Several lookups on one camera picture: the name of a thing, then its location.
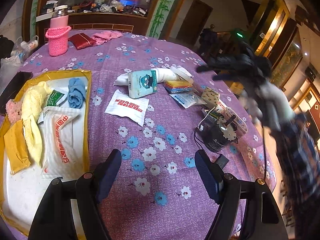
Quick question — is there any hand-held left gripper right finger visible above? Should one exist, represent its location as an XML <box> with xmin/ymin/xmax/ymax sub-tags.
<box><xmin>194</xmin><ymin>149</ymin><xmax>289</xmax><ymax>240</ymax></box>

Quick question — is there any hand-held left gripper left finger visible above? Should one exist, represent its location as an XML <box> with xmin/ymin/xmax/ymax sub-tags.
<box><xmin>27</xmin><ymin>149</ymin><xmax>122</xmax><ymax>240</ymax></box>

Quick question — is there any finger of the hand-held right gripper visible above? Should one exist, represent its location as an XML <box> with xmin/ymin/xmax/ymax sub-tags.
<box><xmin>196</xmin><ymin>64</ymin><xmax>225</xmax><ymax>72</ymax></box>
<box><xmin>212</xmin><ymin>72</ymin><xmax>240</xmax><ymax>81</ymax></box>

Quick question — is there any large white bag red print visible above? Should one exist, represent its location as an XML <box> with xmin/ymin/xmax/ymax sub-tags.
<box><xmin>41</xmin><ymin>106</ymin><xmax>82</xmax><ymax>180</ymax></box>

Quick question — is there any blue towel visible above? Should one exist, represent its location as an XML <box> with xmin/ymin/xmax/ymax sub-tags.
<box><xmin>68</xmin><ymin>78</ymin><xmax>87</xmax><ymax>109</ymax></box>

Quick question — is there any white tray with yellow tape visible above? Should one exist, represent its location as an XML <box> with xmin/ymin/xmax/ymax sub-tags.
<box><xmin>0</xmin><ymin>69</ymin><xmax>92</xmax><ymax>236</ymax></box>

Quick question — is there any green and white packet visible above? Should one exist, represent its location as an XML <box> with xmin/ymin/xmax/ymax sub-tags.
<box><xmin>46</xmin><ymin>90</ymin><xmax>66</xmax><ymax>107</ymax></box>

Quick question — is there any yellow towel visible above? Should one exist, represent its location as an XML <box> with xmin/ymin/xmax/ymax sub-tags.
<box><xmin>21</xmin><ymin>81</ymin><xmax>52</xmax><ymax>167</ymax></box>

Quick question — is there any yellow padded envelope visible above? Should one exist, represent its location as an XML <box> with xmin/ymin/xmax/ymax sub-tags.
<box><xmin>4</xmin><ymin>120</ymin><xmax>31</xmax><ymax>174</ymax></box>

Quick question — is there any pink plush toy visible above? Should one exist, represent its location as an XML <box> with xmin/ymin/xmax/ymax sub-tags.
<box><xmin>6</xmin><ymin>99</ymin><xmax>22</xmax><ymax>123</ymax></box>

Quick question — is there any person's right forearm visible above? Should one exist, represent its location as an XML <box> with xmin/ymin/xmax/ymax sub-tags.
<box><xmin>240</xmin><ymin>80</ymin><xmax>297</xmax><ymax>132</ymax></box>

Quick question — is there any small black adapter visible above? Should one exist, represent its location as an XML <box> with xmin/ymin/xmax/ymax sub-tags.
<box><xmin>215</xmin><ymin>155</ymin><xmax>230</xmax><ymax>168</ymax></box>

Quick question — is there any beige dotted block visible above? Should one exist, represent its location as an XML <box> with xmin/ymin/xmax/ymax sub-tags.
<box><xmin>201</xmin><ymin>87</ymin><xmax>221</xmax><ymax>107</ymax></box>

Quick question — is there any white foam piece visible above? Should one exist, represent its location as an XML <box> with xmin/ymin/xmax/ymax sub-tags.
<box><xmin>170</xmin><ymin>65</ymin><xmax>194</xmax><ymax>83</ymax></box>

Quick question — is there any dark figure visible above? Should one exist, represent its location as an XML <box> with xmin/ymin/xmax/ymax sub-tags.
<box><xmin>200</xmin><ymin>24</ymin><xmax>218</xmax><ymax>60</ymax></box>

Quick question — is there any colourful cloth pack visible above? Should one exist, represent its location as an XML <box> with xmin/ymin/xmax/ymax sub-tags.
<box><xmin>164</xmin><ymin>80</ymin><xmax>194</xmax><ymax>94</ymax></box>

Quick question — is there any clear desiccant packet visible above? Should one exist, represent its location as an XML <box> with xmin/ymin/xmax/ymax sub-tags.
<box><xmin>169</xmin><ymin>92</ymin><xmax>207</xmax><ymax>109</ymax></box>

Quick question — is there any black motor with gear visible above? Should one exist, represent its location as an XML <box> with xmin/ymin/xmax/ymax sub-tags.
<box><xmin>195</xmin><ymin>115</ymin><xmax>238</xmax><ymax>153</ymax></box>

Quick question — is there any rolled white towel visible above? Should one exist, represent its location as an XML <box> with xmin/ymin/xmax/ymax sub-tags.
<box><xmin>114</xmin><ymin>67</ymin><xmax>176</xmax><ymax>87</ymax></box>

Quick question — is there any clear plastic packet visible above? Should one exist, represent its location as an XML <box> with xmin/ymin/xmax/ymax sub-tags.
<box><xmin>217</xmin><ymin>100</ymin><xmax>248</xmax><ymax>140</ymax></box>

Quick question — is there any brown door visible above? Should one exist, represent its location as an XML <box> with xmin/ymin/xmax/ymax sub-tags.
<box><xmin>176</xmin><ymin>0</ymin><xmax>213</xmax><ymax>46</ymax></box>

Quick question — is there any purple floral tablecloth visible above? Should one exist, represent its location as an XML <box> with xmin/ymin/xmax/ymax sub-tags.
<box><xmin>5</xmin><ymin>29</ymin><xmax>277</xmax><ymax>240</ymax></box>

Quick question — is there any small white pouch red print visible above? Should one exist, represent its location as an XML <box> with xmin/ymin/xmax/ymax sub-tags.
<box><xmin>104</xmin><ymin>89</ymin><xmax>149</xmax><ymax>127</ymax></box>

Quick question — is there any cartoon tissue pack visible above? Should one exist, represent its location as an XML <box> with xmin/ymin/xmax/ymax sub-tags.
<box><xmin>127</xmin><ymin>70</ymin><xmax>158</xmax><ymax>99</ymax></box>

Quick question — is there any person's plaid clothing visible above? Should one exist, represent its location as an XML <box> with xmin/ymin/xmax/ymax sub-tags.
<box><xmin>272</xmin><ymin>112</ymin><xmax>320</xmax><ymax>240</ymax></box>

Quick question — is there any pink cloth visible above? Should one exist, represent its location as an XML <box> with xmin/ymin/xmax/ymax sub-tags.
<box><xmin>91</xmin><ymin>31</ymin><xmax>123</xmax><ymax>46</ymax></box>

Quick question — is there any wooden cabinet with clutter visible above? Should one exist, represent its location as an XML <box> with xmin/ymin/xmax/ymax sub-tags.
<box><xmin>22</xmin><ymin>0</ymin><xmax>170</xmax><ymax>37</ymax></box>

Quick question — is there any black smartphone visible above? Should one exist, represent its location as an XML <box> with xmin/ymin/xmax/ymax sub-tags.
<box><xmin>0</xmin><ymin>71</ymin><xmax>33</xmax><ymax>115</ymax></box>

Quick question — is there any clear plastic bag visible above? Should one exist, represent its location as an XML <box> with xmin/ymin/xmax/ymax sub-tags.
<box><xmin>0</xmin><ymin>36</ymin><xmax>40</xmax><ymax>80</ymax></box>

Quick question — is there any pink bottle with clear lid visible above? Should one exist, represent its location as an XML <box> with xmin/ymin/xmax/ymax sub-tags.
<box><xmin>50</xmin><ymin>5</ymin><xmax>69</xmax><ymax>30</ymax></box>

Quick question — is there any black bag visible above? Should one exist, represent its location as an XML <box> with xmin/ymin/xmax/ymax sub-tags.
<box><xmin>0</xmin><ymin>35</ymin><xmax>15</xmax><ymax>56</ymax></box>

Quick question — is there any white wire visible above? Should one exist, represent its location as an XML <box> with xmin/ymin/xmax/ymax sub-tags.
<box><xmin>199</xmin><ymin>107</ymin><xmax>220</xmax><ymax>132</ymax></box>

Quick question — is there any bamboo wall decoration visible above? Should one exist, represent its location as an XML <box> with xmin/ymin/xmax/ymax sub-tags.
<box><xmin>146</xmin><ymin>0</ymin><xmax>176</xmax><ymax>38</ymax></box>

